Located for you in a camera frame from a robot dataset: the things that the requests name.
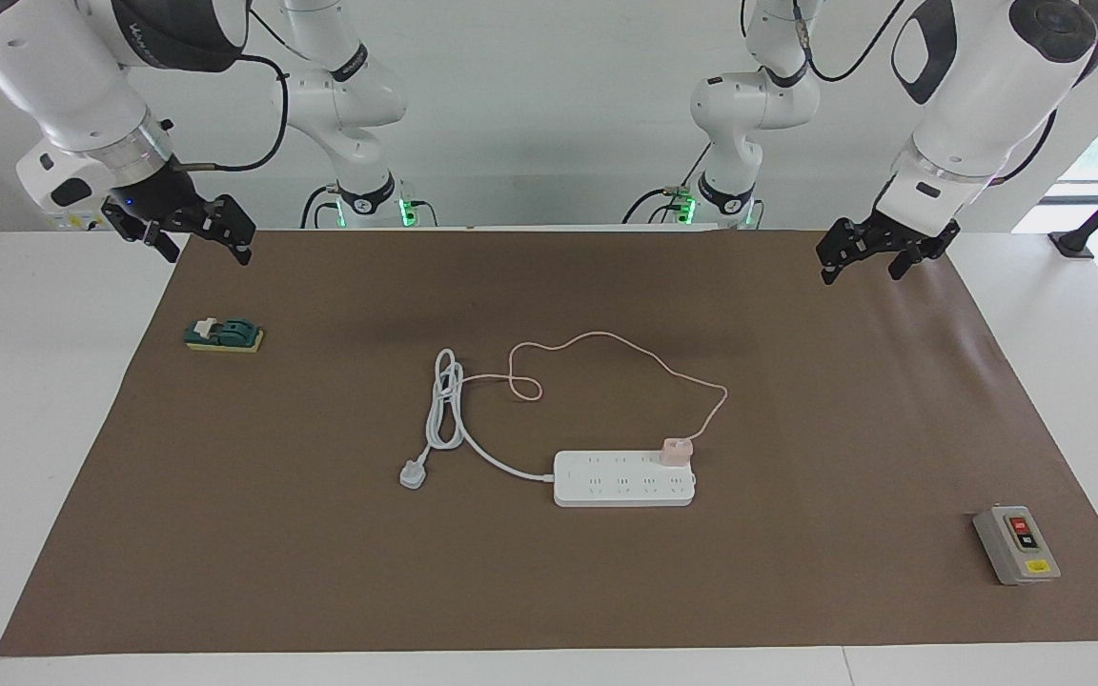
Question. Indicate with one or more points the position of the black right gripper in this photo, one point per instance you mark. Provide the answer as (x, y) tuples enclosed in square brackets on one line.
[(168, 200)]

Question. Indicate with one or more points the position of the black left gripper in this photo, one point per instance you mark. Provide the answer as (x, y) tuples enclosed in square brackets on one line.
[(911, 233)]

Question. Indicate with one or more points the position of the pink charger plug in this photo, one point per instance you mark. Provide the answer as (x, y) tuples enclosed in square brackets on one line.
[(677, 452)]

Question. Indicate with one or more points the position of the white power strip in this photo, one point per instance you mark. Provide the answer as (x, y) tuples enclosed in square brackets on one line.
[(623, 479)]

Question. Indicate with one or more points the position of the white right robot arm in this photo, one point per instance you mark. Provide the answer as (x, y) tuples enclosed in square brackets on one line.
[(72, 86)]

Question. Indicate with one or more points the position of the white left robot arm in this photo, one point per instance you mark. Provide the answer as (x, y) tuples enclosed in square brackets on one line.
[(978, 105)]

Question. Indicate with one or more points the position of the brown table mat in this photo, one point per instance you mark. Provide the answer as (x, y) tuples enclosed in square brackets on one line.
[(549, 572)]

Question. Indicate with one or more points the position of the green knife switch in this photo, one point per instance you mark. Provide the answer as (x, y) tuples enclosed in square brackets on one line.
[(225, 335)]

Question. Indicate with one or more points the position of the grey on-off switch box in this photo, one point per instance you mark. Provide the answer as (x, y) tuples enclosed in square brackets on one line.
[(1016, 545)]

